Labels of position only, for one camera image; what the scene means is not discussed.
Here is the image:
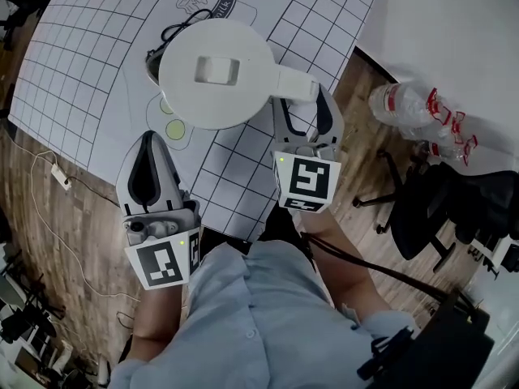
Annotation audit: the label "person's left forearm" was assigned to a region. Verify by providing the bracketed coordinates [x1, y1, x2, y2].
[130, 280, 192, 366]

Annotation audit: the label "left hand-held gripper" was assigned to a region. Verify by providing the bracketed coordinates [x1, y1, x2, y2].
[115, 130, 203, 292]

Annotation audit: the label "light blue shirt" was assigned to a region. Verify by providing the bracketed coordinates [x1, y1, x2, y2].
[108, 239, 423, 389]

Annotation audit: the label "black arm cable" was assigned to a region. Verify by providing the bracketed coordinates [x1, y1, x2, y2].
[298, 230, 482, 314]

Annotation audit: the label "white power strip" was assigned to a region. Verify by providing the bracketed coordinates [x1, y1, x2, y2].
[49, 163, 73, 190]

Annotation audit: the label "clear plastic bottle red label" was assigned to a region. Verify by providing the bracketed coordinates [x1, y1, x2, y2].
[367, 81, 438, 128]
[400, 109, 480, 167]

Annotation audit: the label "white floor cable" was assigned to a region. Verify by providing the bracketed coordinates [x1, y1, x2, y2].
[29, 149, 144, 304]

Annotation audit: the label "black tripod stands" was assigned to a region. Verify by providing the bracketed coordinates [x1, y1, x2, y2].
[0, 247, 68, 380]

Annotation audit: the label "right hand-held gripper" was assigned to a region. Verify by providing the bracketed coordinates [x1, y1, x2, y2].
[270, 84, 346, 215]

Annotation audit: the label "person's right forearm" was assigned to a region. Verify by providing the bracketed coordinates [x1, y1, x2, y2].
[298, 212, 392, 320]

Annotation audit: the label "black floor cable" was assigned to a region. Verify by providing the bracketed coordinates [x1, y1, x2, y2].
[66, 173, 122, 209]

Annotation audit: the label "white electric kettle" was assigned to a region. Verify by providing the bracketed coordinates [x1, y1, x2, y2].
[144, 17, 322, 131]

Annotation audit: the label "white grid mat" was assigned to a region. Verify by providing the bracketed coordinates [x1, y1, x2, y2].
[7, 0, 384, 243]

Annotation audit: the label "black office chair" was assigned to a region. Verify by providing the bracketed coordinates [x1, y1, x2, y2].
[351, 147, 519, 276]

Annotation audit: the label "black waist pack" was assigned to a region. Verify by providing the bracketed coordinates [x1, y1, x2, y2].
[355, 289, 496, 389]

